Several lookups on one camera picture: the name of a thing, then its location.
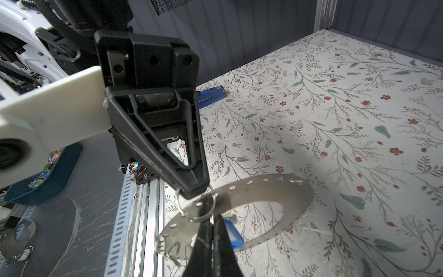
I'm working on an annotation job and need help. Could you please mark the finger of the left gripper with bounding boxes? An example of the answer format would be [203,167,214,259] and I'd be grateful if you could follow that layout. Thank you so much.
[105,86,210,199]

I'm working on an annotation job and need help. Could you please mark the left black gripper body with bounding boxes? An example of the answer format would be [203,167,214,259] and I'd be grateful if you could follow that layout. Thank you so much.
[94,29,201,174]

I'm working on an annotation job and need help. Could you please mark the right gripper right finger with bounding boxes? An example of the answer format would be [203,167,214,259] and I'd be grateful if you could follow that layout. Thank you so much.
[212,215,243,277]

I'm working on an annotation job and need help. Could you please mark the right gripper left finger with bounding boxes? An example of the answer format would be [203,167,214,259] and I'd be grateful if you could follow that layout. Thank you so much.
[182,219,213,277]

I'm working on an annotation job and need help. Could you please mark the perforated metal ring disc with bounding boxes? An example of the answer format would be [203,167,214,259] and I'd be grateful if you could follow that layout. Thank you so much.
[155,174,314,262]

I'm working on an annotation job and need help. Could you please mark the blue object at table edge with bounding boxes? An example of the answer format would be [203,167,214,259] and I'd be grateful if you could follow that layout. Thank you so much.
[197,85,227,109]

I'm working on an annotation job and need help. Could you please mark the dark teal bowl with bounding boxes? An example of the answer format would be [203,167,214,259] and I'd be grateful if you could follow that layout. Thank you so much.
[3,143,83,206]

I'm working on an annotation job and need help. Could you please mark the black wire wall basket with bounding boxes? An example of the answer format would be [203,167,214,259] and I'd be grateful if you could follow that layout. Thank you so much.
[151,0,191,16]

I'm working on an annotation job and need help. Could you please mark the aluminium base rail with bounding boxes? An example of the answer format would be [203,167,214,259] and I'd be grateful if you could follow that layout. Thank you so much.
[129,167,165,277]

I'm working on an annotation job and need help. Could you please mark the white slotted cable duct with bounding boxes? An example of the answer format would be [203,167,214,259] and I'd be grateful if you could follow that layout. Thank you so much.
[103,168,135,277]

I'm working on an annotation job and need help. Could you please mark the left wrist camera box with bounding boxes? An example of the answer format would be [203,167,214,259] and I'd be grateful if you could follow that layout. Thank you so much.
[1,66,111,188]

